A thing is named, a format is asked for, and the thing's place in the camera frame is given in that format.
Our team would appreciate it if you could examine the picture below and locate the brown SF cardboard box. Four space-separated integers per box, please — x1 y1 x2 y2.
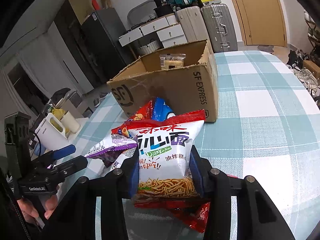
107 40 219 122

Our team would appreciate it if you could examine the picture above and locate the shoe rack with shoes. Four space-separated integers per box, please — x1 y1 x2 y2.
304 9 319 66

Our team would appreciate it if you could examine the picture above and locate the striped laundry basket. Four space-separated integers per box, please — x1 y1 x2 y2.
137 39 162 56

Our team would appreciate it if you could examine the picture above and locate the white mug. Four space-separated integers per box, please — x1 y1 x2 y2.
60 111 81 133

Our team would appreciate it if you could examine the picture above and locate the dark grey refrigerator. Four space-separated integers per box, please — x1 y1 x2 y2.
81 8 135 82

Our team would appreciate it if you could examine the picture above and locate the wooden door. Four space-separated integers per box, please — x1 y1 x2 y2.
232 0 287 47

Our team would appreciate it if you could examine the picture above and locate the checkered teal white tablecloth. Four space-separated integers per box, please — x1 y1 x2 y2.
68 50 319 239

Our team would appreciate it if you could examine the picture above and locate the grey round mirror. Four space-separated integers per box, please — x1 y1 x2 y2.
127 0 157 27

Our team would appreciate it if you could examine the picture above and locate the white rectangular container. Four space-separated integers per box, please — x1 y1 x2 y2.
35 113 69 151

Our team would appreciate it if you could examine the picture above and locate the red flat snack bag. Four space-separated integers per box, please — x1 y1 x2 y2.
134 198 210 233

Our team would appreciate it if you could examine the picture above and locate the beige suitcase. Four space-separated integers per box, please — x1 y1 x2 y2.
176 6 209 42

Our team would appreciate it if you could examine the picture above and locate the white red noodle snack bag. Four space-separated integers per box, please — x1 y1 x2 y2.
126 109 206 203

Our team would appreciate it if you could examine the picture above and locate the red blue snack bag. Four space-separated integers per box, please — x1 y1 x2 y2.
111 97 175 138

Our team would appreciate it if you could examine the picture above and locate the black box on desk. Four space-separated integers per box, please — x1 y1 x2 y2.
153 0 174 17

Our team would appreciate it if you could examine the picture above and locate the white drawer desk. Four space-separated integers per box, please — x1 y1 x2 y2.
118 13 188 49

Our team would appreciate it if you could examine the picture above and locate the person's left hand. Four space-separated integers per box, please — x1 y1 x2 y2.
17 194 58 224

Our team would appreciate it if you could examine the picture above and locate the small cardboard box on floor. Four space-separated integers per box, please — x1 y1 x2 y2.
303 60 320 79

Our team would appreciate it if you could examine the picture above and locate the purple white snack bag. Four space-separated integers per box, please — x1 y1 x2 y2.
85 134 137 167

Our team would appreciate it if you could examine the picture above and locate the clear cracker pack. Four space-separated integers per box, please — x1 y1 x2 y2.
159 54 186 70

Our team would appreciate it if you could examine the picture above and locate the silver suitcase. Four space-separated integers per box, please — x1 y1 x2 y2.
201 3 238 53

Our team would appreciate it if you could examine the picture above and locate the yellow black shoebox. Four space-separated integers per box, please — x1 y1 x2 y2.
200 0 221 6

